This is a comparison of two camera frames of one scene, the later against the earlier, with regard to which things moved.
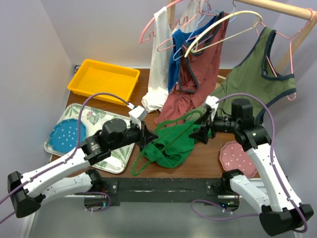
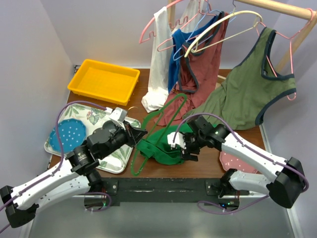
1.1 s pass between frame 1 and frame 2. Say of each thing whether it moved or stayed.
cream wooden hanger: stayed
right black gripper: moved
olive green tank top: stayed
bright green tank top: stayed
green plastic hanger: moved
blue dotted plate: stayed
